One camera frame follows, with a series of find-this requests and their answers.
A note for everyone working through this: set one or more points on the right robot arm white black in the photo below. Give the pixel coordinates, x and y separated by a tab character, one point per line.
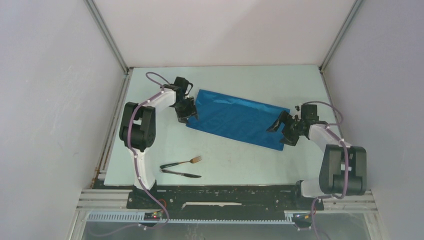
343	169

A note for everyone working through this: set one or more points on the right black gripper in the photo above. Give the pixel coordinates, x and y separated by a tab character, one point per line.
288	138

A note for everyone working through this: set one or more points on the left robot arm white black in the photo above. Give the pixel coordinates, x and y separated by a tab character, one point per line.
138	124

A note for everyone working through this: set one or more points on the knife with black handle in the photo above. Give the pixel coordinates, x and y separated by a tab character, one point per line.
187	175

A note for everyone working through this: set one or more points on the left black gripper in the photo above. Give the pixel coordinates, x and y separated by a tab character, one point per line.
182	116

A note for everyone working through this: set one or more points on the fork with black handle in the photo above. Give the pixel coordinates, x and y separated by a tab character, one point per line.
192	161

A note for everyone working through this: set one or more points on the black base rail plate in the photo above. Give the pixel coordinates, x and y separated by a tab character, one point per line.
222	202

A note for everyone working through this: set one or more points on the aluminium frame rail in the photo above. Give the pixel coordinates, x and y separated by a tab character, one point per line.
110	204

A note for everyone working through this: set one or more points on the small circuit board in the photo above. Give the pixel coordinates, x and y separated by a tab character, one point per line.
152	216

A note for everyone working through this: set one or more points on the blue cloth napkin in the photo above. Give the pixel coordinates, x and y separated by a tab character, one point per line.
237	119

